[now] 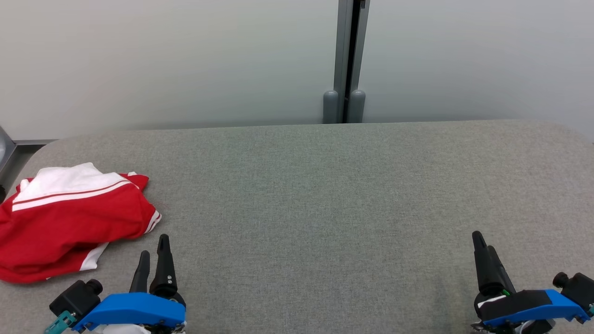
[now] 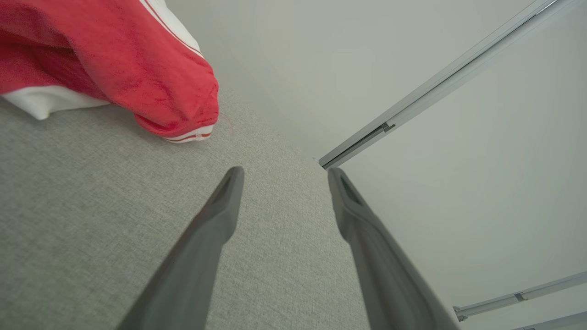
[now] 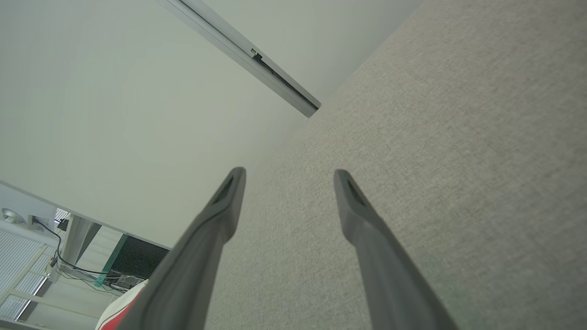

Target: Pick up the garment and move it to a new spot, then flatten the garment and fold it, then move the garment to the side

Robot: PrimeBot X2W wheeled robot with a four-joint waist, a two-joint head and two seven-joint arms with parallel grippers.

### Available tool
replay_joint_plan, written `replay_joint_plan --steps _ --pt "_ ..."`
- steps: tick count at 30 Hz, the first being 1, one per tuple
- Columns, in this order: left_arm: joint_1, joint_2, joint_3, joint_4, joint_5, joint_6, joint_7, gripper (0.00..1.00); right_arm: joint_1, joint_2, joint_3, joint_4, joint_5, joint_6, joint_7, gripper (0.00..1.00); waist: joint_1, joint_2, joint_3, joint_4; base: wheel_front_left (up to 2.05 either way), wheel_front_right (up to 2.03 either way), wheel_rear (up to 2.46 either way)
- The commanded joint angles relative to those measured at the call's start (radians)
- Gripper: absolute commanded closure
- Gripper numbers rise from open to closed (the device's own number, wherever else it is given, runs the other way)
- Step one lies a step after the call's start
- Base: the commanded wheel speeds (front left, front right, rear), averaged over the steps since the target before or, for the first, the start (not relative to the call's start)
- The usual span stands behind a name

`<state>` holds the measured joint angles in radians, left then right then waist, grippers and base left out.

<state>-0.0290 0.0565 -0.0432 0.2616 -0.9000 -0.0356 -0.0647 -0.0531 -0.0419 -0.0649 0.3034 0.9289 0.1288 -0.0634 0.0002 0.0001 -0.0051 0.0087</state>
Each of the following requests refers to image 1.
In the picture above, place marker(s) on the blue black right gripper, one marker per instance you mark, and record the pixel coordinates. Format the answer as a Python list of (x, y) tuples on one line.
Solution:
[(524, 306)]

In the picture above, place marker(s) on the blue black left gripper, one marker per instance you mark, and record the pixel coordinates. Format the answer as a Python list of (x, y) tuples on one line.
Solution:
[(139, 311)]

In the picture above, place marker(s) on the red white lettered jersey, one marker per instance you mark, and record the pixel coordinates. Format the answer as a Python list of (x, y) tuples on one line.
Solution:
[(79, 208)]

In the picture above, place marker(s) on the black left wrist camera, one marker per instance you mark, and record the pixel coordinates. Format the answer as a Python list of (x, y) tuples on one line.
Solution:
[(74, 299)]

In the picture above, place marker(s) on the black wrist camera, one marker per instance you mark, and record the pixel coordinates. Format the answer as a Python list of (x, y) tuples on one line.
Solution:
[(74, 299), (577, 285)]

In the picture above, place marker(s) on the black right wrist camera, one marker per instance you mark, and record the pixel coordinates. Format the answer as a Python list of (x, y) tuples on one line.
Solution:
[(577, 285)]

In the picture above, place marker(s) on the grey partition post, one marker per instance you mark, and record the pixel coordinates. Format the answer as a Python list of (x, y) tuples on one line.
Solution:
[(341, 46)]

